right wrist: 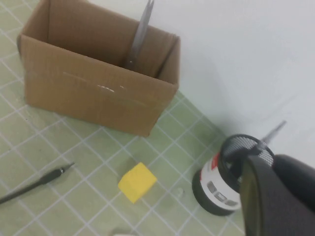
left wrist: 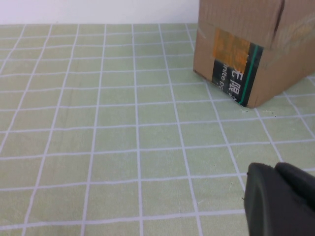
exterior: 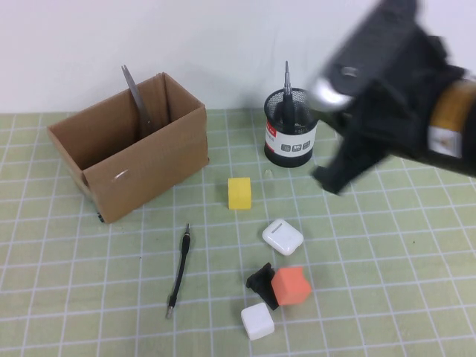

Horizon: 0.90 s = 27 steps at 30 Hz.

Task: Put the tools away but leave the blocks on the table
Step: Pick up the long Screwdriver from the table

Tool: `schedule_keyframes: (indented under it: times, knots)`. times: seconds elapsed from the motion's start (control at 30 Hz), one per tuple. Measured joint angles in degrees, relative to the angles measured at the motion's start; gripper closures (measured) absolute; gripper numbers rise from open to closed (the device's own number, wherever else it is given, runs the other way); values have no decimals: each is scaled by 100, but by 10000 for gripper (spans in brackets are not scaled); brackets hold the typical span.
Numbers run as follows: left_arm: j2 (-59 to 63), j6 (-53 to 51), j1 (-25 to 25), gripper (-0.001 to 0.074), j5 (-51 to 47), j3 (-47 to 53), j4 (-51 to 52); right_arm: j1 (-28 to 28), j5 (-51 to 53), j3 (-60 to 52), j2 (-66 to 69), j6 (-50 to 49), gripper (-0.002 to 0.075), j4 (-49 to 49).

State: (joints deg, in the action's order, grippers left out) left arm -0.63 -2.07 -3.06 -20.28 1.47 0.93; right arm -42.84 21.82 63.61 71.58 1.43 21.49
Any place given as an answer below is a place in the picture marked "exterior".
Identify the black plastic bracket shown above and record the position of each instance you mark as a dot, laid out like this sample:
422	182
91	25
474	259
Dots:
260	284

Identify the white earbuds case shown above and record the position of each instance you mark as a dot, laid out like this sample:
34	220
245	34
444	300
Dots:
282	238

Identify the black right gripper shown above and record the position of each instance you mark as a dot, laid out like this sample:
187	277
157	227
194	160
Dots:
398	119

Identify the open brown cardboard box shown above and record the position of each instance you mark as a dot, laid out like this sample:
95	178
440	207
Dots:
148	178

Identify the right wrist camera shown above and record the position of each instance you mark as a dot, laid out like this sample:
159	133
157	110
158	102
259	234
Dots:
372	44

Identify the green white-checked tablecloth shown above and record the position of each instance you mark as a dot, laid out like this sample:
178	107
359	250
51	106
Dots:
372	241

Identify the black mesh pen holder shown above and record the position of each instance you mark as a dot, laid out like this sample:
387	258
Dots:
294	148

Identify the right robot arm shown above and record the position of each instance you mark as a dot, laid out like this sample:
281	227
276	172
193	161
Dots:
453	122

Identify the yellow foam block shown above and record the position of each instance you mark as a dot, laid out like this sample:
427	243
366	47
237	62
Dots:
240	193

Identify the white cube block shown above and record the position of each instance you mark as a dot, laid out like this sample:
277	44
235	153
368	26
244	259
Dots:
257	321

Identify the small clear plastic bit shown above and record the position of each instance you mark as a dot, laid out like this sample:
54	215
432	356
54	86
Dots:
268	173

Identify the orange foam block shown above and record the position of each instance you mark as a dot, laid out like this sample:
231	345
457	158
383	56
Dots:
292	288

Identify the black flexible bit extension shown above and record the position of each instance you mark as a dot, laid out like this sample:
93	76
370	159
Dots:
181	260

